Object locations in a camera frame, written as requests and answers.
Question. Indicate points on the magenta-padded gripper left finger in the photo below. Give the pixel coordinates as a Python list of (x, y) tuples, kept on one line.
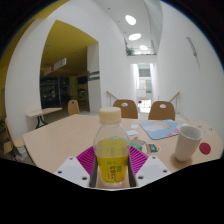
[(71, 171)]

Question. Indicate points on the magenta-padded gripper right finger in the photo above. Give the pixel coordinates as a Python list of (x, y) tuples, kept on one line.
[(151, 170)]

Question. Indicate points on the yellow drink bottle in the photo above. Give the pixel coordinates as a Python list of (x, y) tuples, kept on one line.
[(112, 160)]

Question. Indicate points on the round colourful printed sticker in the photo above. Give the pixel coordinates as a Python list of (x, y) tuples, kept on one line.
[(152, 148)]

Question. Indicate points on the blue printed mat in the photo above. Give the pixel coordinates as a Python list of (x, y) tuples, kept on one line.
[(158, 129)]

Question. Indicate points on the beige mug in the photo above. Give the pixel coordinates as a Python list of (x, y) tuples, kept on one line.
[(186, 146)]

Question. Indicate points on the wooden chair with cutout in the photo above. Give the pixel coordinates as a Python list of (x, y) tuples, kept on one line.
[(161, 114), (128, 111)]

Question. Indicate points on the flat round red coaster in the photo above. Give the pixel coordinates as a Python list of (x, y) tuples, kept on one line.
[(205, 148)]

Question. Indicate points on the wooden metal-legged chair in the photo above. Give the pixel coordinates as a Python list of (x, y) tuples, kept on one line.
[(16, 142)]

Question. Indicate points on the small wooden chair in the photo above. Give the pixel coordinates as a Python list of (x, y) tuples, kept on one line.
[(73, 108)]

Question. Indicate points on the wooden side table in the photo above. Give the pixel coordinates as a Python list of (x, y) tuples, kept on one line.
[(43, 111)]

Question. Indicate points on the wooden stair handrail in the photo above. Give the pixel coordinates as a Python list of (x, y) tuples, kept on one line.
[(175, 96), (111, 95)]

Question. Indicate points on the dark shop shelf unit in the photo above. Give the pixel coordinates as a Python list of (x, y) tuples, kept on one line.
[(50, 93)]

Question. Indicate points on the white hanging sign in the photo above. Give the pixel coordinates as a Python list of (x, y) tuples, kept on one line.
[(55, 66)]

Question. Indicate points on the green potted plant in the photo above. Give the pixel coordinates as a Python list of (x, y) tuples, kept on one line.
[(129, 51)]

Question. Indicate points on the round ceiling lights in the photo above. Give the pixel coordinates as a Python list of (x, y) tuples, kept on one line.
[(130, 20)]

